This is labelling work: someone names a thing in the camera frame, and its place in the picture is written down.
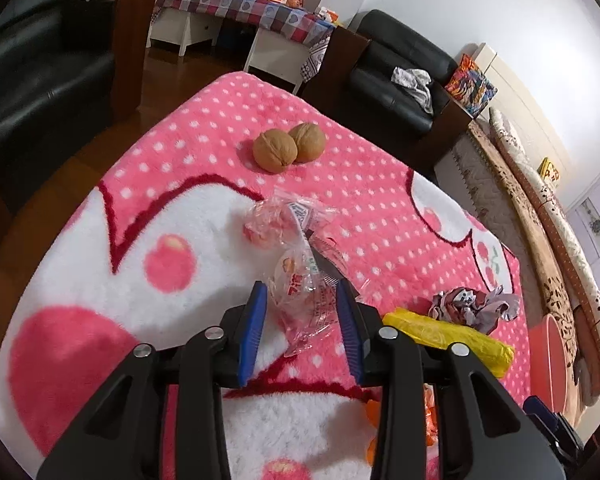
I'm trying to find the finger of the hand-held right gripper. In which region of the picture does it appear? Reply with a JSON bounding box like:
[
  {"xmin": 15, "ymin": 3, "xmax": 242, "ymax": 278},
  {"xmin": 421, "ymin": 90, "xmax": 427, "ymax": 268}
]
[
  {"xmin": 522, "ymin": 395, "xmax": 556, "ymax": 428},
  {"xmin": 550, "ymin": 412, "xmax": 588, "ymax": 468}
]

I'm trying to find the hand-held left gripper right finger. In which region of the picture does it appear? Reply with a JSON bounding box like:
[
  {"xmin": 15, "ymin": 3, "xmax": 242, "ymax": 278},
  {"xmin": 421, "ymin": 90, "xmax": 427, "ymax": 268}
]
[{"xmin": 334, "ymin": 279, "xmax": 566, "ymax": 480}]

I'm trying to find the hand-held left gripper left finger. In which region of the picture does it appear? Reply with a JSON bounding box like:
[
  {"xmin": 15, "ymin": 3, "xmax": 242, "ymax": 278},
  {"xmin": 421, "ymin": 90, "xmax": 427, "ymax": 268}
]
[{"xmin": 36, "ymin": 281, "xmax": 268, "ymax": 480}]

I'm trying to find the pink plastic bucket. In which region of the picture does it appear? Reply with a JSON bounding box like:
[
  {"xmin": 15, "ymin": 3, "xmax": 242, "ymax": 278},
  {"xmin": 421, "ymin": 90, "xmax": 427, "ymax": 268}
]
[{"xmin": 530, "ymin": 314, "xmax": 571, "ymax": 413}]

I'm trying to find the clear plastic wrapper red print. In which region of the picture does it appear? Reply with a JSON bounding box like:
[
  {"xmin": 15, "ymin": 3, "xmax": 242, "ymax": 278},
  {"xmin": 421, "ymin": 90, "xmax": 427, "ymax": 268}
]
[{"xmin": 262, "ymin": 232, "xmax": 376, "ymax": 358}]

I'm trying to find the yellow plastic bag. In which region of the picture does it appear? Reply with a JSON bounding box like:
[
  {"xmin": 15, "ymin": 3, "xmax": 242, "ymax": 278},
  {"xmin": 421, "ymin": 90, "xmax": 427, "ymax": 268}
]
[{"xmin": 382, "ymin": 308, "xmax": 515, "ymax": 378}]

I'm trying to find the orange white snack wrapper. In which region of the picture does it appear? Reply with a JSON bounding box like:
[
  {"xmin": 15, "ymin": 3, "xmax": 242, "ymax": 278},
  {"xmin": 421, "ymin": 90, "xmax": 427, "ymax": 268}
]
[{"xmin": 423, "ymin": 385, "xmax": 440, "ymax": 448}]

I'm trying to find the maroon snack wrapper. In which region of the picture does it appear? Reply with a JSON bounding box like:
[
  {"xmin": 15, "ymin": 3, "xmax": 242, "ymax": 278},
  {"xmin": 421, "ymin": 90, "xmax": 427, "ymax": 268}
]
[{"xmin": 427, "ymin": 286, "xmax": 521, "ymax": 336}]

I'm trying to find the clear plastic wrapper pink content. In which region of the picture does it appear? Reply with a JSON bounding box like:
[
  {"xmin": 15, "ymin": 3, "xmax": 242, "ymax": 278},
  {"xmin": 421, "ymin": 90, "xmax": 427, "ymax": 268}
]
[{"xmin": 244, "ymin": 187, "xmax": 338, "ymax": 251}]

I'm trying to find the brown leaf pattern blanket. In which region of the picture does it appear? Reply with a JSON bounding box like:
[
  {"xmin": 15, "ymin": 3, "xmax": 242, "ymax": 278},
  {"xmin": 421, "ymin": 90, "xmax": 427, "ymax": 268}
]
[{"xmin": 467, "ymin": 120, "xmax": 588, "ymax": 406}]

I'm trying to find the floral quilt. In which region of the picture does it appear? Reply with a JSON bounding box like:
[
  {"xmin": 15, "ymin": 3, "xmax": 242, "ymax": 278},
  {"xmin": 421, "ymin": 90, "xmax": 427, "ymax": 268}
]
[{"xmin": 489, "ymin": 107, "xmax": 600, "ymax": 386}]

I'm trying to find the brown walnut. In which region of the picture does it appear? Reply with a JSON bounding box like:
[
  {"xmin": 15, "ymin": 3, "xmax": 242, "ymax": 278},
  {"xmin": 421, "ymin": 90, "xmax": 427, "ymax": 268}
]
[
  {"xmin": 288, "ymin": 122, "xmax": 326, "ymax": 163},
  {"xmin": 253, "ymin": 130, "xmax": 299, "ymax": 173}
]

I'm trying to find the pink polka dot blanket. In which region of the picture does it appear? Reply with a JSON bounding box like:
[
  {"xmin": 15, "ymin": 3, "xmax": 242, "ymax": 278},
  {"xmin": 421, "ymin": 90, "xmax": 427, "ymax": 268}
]
[{"xmin": 0, "ymin": 71, "xmax": 536, "ymax": 480}]

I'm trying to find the bed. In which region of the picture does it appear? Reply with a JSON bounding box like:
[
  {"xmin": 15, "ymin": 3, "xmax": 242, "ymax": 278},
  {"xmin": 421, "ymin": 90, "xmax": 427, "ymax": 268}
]
[{"xmin": 435, "ymin": 130, "xmax": 546, "ymax": 321}]

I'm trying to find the yellow cushion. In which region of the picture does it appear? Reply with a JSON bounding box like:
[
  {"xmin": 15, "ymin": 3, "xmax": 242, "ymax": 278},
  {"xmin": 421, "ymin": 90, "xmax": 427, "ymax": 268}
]
[{"xmin": 536, "ymin": 156, "xmax": 562, "ymax": 183}]

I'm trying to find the black leather armchair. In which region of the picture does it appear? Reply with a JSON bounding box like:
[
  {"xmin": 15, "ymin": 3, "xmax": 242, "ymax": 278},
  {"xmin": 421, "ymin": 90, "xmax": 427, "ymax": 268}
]
[{"xmin": 302, "ymin": 9, "xmax": 473, "ymax": 161}]

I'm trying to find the white grey crumpled cloth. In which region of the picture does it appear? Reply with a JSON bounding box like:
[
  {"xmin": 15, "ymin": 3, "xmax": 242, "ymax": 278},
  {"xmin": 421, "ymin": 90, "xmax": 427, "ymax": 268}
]
[{"xmin": 391, "ymin": 66, "xmax": 435, "ymax": 115}]

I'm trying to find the colourful printed cushion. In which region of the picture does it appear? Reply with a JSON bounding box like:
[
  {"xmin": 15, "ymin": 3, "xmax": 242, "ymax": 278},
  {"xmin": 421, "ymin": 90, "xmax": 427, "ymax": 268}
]
[{"xmin": 445, "ymin": 54, "xmax": 498, "ymax": 117}]

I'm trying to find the white side table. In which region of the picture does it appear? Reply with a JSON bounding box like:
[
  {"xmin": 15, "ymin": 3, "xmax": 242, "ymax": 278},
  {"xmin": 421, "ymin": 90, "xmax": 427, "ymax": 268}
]
[{"xmin": 147, "ymin": 7, "xmax": 311, "ymax": 95}]

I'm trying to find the cream bed headboard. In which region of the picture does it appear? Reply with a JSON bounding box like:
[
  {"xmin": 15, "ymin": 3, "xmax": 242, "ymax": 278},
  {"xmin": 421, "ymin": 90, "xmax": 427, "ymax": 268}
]
[{"xmin": 475, "ymin": 42, "xmax": 576, "ymax": 181}]

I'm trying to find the checkered tablecloth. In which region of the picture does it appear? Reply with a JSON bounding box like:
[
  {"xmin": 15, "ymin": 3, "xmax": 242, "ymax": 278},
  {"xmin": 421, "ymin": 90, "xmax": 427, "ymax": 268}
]
[{"xmin": 151, "ymin": 0, "xmax": 336, "ymax": 81}]

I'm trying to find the black leather sofa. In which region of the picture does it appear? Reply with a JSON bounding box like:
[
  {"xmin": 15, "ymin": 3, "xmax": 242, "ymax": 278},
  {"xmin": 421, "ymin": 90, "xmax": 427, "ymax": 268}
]
[{"xmin": 0, "ymin": 0, "xmax": 158, "ymax": 211}]

